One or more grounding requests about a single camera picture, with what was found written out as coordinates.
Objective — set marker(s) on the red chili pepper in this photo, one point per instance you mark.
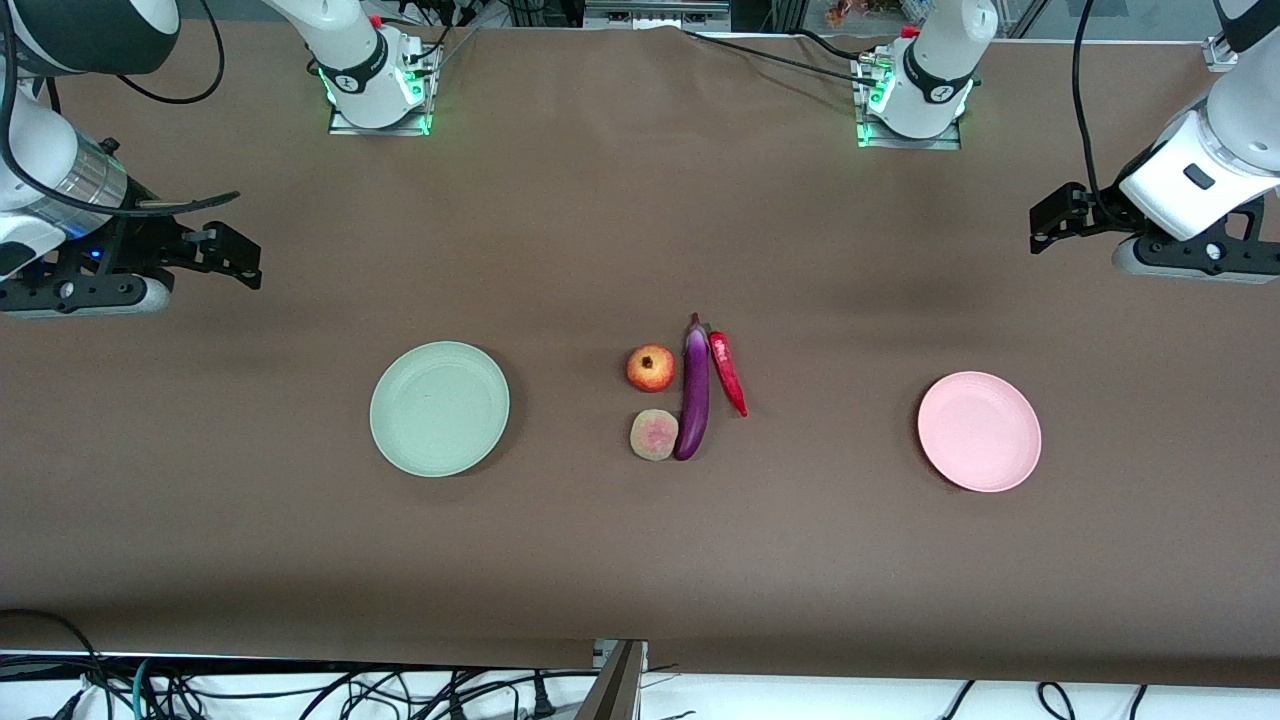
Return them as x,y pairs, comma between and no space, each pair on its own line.
727,372

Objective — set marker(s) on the aluminium frame post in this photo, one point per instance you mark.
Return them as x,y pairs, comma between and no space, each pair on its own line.
1220,55

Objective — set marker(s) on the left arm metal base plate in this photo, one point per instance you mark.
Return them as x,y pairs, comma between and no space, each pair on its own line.
930,143

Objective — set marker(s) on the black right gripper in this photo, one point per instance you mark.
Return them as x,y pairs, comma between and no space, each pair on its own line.
141,238

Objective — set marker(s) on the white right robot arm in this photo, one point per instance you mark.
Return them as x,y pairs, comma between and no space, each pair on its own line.
350,50

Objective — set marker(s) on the orange background object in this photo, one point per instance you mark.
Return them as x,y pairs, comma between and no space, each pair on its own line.
845,10

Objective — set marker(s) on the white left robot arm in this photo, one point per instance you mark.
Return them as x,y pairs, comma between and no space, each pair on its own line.
940,60

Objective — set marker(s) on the red apple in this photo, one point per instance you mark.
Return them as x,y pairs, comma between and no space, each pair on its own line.
650,370

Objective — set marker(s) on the pink-green peach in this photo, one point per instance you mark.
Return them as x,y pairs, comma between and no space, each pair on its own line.
654,436

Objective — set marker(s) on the grey metal bracket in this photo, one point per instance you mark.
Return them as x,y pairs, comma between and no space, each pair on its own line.
615,690

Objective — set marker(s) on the long purple eggplant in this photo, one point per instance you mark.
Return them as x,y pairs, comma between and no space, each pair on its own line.
694,400

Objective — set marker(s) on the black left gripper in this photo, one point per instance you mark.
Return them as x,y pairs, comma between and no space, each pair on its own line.
1098,214

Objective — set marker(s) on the pink plate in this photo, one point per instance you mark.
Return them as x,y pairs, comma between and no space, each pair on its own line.
980,432

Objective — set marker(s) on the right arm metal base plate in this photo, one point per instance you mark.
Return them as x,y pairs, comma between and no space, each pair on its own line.
380,128

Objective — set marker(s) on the brown table cover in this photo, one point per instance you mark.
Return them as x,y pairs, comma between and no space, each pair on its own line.
640,550

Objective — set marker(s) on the grey metal beam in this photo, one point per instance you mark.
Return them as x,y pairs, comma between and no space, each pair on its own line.
655,15

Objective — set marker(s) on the pale green plate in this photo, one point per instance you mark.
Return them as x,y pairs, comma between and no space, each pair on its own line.
440,410

